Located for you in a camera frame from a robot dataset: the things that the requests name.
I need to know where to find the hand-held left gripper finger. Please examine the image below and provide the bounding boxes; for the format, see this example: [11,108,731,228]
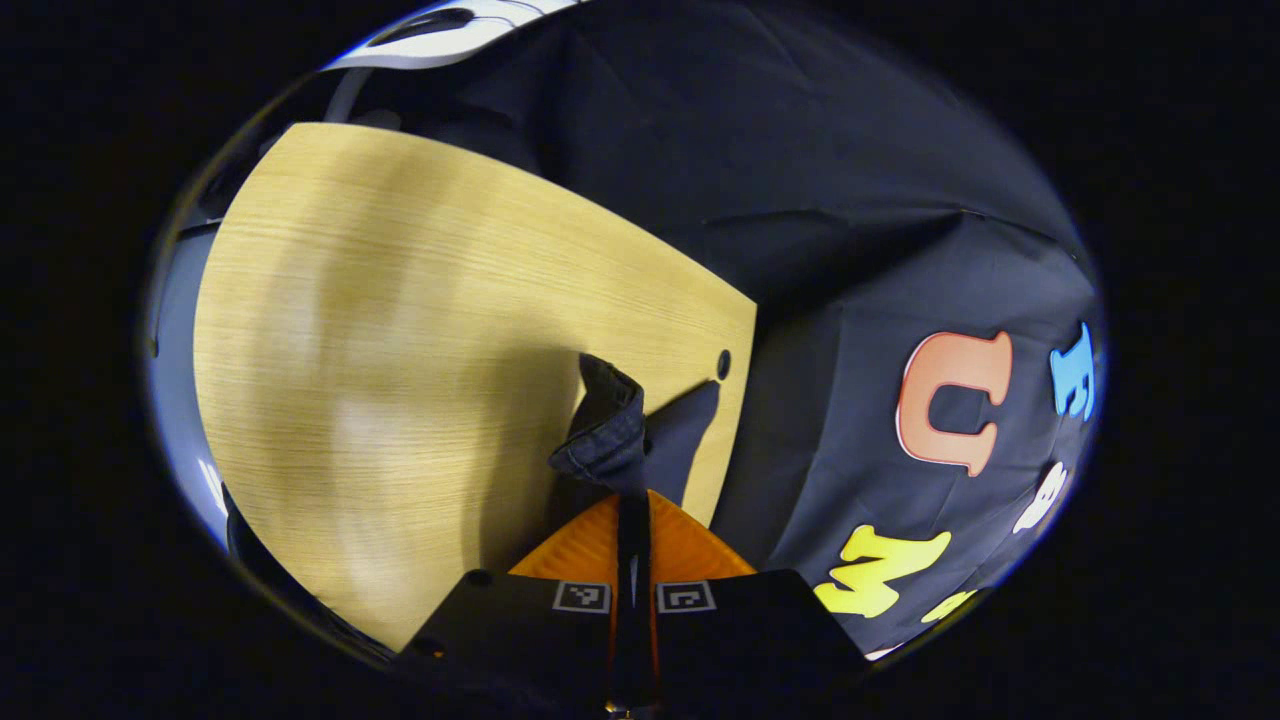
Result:
[395,490,636,707]
[635,490,871,707]

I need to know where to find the dark jeans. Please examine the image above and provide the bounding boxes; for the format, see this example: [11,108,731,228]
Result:
[548,352,723,516]

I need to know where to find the black backdrop cloth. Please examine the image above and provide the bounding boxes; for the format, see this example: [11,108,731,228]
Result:
[330,0,1103,658]

